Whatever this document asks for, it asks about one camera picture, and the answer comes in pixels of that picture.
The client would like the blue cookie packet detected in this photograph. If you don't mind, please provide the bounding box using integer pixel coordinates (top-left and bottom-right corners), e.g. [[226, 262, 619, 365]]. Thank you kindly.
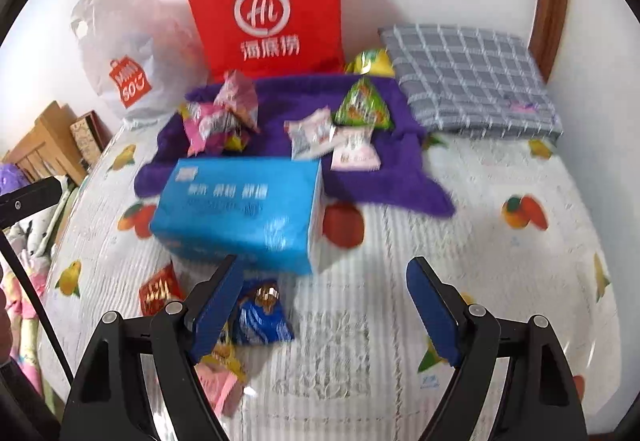
[[231, 279, 294, 346]]

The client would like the magenta snack packet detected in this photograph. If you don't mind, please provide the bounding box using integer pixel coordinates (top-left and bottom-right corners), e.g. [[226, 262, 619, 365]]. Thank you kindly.
[[179, 102, 250, 156]]

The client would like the white red snack packet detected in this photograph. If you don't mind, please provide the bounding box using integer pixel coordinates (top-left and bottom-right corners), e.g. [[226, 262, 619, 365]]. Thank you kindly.
[[283, 106, 338, 161]]

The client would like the pink white snack packet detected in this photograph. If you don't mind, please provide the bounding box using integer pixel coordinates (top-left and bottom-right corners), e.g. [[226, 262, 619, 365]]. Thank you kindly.
[[331, 127, 382, 172]]

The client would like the green snack packet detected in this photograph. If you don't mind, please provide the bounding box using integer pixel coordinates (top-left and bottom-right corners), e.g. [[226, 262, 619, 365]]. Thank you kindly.
[[333, 77, 394, 130]]

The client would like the purple plush toy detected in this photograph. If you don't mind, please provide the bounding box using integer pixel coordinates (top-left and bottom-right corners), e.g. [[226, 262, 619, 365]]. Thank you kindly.
[[0, 164, 30, 195]]

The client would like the white dotted cloth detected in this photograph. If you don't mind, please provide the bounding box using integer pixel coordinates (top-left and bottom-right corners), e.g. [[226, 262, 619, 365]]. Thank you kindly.
[[4, 176, 77, 273]]

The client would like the patterned book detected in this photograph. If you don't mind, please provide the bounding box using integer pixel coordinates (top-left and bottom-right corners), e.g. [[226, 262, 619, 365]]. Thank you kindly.
[[70, 111, 111, 169]]

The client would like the light pink snack packet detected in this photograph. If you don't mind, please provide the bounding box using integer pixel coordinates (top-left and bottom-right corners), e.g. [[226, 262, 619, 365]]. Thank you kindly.
[[195, 363, 243, 418]]

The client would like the yellow snack packet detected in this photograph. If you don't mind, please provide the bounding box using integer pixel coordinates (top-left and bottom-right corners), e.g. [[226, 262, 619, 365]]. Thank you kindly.
[[202, 322, 246, 383]]

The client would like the fruit print tablecloth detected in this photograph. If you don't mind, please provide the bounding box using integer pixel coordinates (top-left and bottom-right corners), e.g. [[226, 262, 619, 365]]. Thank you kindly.
[[43, 117, 622, 440]]

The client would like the white Miniso plastic bag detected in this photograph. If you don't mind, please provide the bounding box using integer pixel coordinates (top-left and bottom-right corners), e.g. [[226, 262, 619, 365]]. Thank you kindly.
[[70, 0, 208, 127]]

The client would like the blue tissue pack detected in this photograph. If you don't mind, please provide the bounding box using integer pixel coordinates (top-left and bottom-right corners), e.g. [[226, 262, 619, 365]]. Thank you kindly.
[[150, 157, 323, 275]]

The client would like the purple towel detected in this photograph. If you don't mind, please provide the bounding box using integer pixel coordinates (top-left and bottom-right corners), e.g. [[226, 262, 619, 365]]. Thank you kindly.
[[133, 73, 458, 219]]

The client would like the red Haidilao paper bag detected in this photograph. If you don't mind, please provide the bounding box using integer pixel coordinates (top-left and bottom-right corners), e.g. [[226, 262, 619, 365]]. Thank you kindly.
[[188, 0, 345, 80]]

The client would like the grey plaid folded cloth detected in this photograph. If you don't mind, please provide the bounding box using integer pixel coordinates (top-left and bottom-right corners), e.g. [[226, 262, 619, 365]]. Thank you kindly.
[[378, 24, 563, 141]]

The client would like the yellow snack bag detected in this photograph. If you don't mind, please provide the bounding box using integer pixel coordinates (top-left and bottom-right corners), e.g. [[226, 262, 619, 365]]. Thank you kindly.
[[344, 48, 395, 77]]

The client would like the black cable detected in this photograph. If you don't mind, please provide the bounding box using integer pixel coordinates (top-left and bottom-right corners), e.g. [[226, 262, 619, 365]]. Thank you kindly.
[[0, 229, 76, 387]]

